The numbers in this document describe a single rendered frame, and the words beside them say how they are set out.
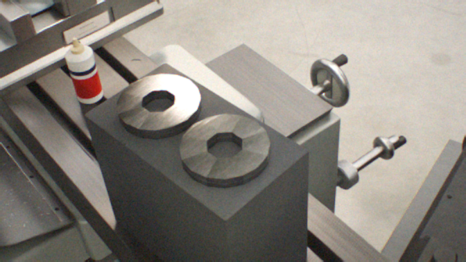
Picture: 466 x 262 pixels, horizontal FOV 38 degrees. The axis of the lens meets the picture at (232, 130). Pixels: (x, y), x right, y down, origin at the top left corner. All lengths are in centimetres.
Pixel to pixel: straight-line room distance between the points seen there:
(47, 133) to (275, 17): 187
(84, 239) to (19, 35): 33
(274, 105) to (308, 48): 134
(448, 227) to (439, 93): 122
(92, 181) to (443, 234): 66
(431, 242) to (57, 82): 69
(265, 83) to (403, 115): 108
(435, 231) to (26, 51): 78
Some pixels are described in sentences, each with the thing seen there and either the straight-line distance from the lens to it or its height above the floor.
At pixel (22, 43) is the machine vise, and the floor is 99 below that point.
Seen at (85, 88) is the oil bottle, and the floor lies 96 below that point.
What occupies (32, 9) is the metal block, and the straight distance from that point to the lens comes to 112.
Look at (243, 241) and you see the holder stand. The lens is 67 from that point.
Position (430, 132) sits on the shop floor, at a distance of 232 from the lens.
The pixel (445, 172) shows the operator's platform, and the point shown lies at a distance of 166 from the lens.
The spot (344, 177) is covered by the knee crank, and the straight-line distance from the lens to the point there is 145.
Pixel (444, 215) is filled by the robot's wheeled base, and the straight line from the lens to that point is 132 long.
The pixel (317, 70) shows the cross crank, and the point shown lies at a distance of 150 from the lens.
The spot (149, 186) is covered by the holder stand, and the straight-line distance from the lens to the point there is 71.
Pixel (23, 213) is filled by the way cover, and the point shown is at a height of 87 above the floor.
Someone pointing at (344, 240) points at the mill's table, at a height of 93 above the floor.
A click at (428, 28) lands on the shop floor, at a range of 277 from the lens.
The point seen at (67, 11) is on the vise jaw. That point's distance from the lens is 111.
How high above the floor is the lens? 160
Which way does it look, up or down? 44 degrees down
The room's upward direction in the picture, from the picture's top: 5 degrees counter-clockwise
